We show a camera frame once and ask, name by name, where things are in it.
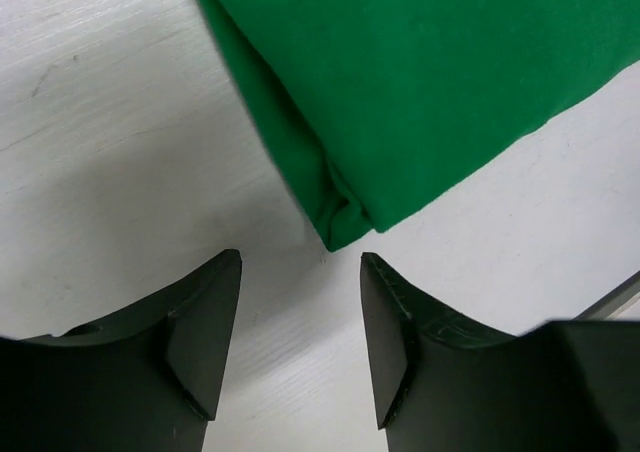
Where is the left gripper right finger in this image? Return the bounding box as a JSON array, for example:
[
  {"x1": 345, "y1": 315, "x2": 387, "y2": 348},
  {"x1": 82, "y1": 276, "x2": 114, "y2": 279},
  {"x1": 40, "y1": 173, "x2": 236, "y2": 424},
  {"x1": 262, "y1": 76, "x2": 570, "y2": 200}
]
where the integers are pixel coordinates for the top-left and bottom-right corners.
[{"x1": 360, "y1": 253, "x2": 639, "y2": 451}]

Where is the aluminium frame rail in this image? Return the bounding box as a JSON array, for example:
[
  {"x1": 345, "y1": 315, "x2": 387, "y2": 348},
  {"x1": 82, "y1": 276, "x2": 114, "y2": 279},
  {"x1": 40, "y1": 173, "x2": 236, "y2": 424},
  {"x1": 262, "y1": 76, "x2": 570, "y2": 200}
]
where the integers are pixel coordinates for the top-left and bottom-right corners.
[{"x1": 575, "y1": 272, "x2": 640, "y2": 320}]

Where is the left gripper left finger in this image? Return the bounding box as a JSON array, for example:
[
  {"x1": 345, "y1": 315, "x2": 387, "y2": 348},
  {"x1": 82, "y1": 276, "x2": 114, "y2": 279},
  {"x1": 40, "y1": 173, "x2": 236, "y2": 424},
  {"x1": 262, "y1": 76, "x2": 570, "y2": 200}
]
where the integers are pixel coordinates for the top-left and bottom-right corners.
[{"x1": 1, "y1": 249, "x2": 242, "y2": 451}]

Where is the green t shirt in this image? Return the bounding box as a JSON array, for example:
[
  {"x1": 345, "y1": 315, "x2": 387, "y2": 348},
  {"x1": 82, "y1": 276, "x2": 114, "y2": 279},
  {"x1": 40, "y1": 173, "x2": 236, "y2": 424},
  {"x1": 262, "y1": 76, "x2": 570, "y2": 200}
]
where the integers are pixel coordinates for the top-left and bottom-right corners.
[{"x1": 198, "y1": 0, "x2": 639, "y2": 251}]

